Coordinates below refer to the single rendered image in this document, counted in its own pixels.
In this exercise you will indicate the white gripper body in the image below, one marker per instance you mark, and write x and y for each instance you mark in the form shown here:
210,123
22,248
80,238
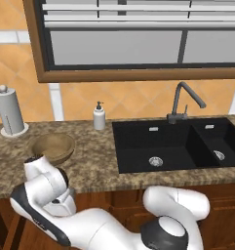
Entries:
68,205

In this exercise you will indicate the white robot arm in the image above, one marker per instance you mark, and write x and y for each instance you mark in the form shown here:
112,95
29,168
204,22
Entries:
96,228

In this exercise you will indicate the brown wooden drawer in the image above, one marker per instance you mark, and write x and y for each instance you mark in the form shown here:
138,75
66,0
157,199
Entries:
8,231

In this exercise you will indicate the brown wooden cupboard door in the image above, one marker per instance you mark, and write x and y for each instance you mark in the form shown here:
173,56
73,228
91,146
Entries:
224,215
125,208

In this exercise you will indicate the brown wooden bowl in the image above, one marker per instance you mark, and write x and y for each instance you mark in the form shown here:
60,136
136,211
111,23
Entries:
54,146

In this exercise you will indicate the white paper towel holder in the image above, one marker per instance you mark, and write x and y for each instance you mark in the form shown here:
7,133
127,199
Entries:
15,132

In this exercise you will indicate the white soap dispenser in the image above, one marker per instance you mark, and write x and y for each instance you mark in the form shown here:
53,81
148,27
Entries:
99,118

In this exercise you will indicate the black double sink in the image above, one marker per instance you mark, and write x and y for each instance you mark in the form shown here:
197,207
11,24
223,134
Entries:
161,146

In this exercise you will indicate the grey paper towel roll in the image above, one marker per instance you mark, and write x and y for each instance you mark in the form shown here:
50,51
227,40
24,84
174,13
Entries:
8,110

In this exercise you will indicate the grey sink tap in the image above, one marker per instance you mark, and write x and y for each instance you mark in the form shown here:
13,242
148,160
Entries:
177,104

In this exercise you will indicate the wooden framed window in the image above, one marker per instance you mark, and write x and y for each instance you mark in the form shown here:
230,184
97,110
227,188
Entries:
37,49

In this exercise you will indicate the white window blinds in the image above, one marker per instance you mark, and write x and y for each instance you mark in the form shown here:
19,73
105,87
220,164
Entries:
138,14

